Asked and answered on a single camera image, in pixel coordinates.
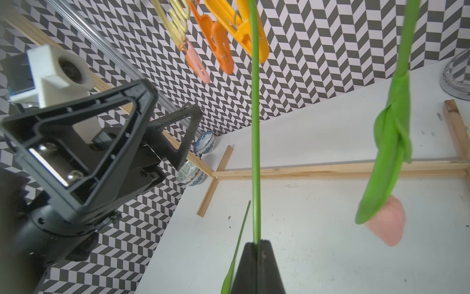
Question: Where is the wooden clothes rack frame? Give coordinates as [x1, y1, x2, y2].
[0, 7, 470, 218]

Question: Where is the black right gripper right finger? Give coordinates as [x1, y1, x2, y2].
[257, 240, 286, 294]

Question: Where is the yellow orange clothes peg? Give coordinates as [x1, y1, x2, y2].
[205, 0, 269, 64]

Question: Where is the blue patterned small bowl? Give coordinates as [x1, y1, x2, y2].
[193, 131, 215, 156]

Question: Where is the yellow arched peg hanger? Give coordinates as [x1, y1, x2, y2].
[151, 0, 190, 51]

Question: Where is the pink clothes peg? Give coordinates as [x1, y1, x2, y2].
[183, 40, 211, 84]

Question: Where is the blue rimmed bottom bowl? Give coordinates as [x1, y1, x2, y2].
[188, 170, 207, 186]

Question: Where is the pink tulip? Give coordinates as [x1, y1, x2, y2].
[248, 1, 261, 248]
[355, 1, 421, 247]

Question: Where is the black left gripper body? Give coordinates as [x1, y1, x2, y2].
[14, 124, 169, 268]

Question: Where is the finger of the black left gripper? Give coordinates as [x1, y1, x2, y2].
[144, 102, 203, 171]
[1, 80, 159, 223]

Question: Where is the metal wire glass stand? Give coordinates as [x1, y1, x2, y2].
[440, 49, 470, 101]

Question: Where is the green patterned bowl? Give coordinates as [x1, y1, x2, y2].
[176, 160, 200, 186]

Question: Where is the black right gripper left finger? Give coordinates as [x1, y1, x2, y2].
[230, 243, 258, 294]

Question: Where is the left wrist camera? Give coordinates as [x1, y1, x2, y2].
[1, 45, 95, 109]

